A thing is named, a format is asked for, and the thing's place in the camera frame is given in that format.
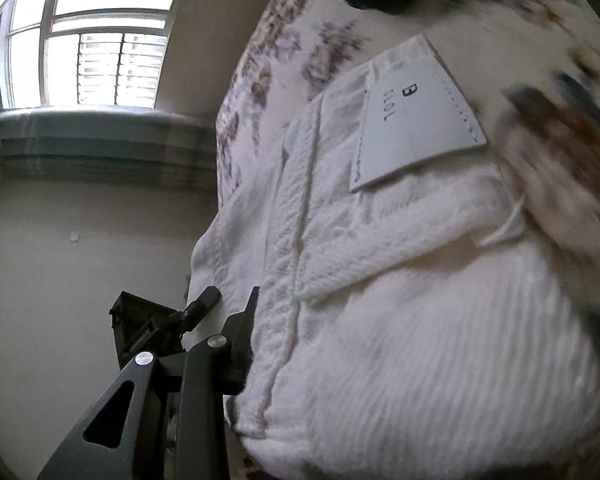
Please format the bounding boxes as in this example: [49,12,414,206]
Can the grey-green striped curtain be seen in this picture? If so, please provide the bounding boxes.
[0,110,218,191]

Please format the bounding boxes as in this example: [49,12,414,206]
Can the white pants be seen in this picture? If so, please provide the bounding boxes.
[190,34,600,480]

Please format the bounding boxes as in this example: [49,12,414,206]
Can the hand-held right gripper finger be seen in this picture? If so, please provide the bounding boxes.
[35,286,261,480]

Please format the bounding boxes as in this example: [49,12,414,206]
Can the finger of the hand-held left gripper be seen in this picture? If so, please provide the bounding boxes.
[181,286,222,333]

